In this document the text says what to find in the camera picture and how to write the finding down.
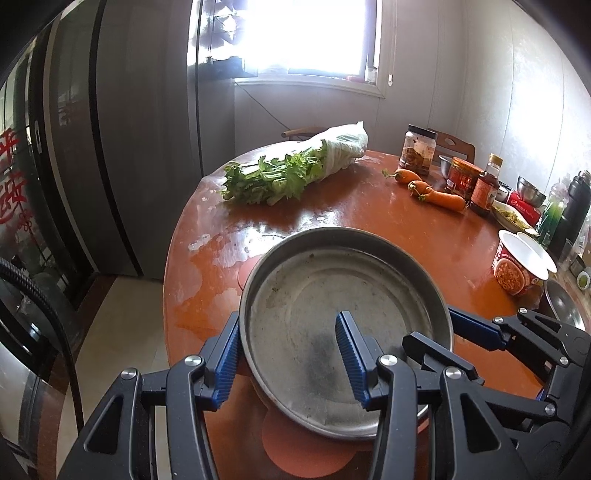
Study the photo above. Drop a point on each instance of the clear jar with black lid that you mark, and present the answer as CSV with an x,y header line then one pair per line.
x,y
418,152

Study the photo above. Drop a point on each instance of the white dish with food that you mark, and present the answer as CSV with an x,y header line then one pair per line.
x,y
510,217

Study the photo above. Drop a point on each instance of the red paper decoration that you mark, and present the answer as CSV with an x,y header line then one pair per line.
x,y
14,180

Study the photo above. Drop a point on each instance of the red chili sauce jar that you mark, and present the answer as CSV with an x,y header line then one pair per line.
x,y
461,180

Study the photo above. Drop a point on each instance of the small steel bowl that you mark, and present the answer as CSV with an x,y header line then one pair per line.
x,y
531,191
444,166

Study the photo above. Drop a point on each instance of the green drink bottle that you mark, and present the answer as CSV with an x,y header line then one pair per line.
x,y
553,217

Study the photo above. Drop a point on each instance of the terracotta plastic plate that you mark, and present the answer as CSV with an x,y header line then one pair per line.
x,y
304,452

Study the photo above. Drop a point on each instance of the red white paper noodle bowl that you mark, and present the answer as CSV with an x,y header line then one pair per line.
x,y
512,272

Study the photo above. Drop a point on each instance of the round steel plate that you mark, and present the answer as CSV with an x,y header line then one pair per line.
x,y
300,300

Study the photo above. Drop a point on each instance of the grey refrigerator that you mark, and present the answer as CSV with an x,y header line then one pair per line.
x,y
138,138

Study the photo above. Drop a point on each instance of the celery in plastic bag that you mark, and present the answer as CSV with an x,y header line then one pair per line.
x,y
277,177

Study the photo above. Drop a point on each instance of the black thermos flask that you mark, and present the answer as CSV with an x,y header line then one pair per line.
x,y
575,212

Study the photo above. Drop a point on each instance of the large steel bowl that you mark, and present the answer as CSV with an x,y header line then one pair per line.
x,y
565,304

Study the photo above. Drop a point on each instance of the clear plastic cup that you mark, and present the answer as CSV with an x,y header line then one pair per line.
x,y
568,256

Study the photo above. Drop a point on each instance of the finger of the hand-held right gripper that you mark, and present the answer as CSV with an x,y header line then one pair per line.
x,y
438,355
475,328

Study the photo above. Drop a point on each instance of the sauce bottle with orange cap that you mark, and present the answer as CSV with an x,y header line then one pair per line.
x,y
485,194

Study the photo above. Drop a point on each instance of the small white bowl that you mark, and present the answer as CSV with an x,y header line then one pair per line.
x,y
506,189

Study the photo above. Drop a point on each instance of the red tissue box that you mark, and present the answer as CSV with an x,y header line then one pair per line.
x,y
526,210

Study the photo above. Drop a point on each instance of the window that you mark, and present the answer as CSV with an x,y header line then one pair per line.
x,y
300,37

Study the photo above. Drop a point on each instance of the small bottle on windowsill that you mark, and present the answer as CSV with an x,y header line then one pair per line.
x,y
370,76

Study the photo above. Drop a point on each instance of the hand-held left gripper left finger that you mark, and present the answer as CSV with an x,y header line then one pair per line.
x,y
224,369

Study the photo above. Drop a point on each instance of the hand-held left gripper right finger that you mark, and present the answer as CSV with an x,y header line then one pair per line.
x,y
351,364

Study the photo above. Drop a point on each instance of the wooden chair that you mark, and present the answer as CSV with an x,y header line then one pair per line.
x,y
300,132
457,144

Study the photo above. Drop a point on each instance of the carrot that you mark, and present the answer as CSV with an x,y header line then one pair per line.
x,y
406,176
422,187
445,201

